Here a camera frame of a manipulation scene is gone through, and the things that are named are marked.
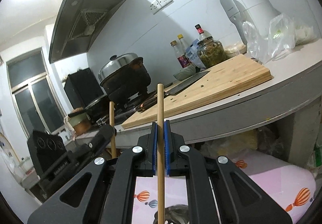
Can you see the red-capped sauce bottle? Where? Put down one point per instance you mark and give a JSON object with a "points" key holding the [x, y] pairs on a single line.
{"points": [[203, 34]]}

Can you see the wall power socket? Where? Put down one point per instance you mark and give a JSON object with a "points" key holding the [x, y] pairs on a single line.
{"points": [[158, 5]]}

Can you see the kitchen window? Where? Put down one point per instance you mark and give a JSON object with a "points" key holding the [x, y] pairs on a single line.
{"points": [[35, 102]]}

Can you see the blue snack packet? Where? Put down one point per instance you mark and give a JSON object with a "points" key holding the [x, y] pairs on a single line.
{"points": [[192, 54]]}

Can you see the steel range hood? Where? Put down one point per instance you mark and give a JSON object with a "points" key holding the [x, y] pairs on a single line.
{"points": [[78, 24]]}

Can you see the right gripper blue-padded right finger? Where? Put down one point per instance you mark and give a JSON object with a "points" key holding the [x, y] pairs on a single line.
{"points": [[181, 159]]}

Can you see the kitchen counter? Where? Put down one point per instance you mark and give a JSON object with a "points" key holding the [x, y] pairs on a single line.
{"points": [[295, 83]]}

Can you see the wooden cutting board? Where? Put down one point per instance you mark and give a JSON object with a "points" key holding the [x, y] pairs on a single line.
{"points": [[226, 79]]}

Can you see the glass jar of pickles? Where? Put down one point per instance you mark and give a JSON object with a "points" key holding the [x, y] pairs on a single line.
{"points": [[211, 52]]}

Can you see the purple-label bottle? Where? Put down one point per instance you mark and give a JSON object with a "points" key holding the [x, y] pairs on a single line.
{"points": [[180, 55]]}

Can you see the clear plastic bag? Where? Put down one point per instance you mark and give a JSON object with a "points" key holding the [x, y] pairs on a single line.
{"points": [[284, 33]]}

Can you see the black pot with steel lid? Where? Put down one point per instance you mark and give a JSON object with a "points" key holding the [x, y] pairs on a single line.
{"points": [[123, 77]]}

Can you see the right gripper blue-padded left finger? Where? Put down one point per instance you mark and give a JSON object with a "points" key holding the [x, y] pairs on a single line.
{"points": [[141, 159]]}

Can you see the yellow-capped bottle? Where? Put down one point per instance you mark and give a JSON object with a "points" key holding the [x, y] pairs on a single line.
{"points": [[184, 45]]}

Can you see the wooden chopstick one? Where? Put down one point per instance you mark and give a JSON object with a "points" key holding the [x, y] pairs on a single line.
{"points": [[160, 154]]}

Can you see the wooden chopstick two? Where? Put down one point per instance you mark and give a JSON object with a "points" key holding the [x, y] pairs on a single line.
{"points": [[112, 124]]}

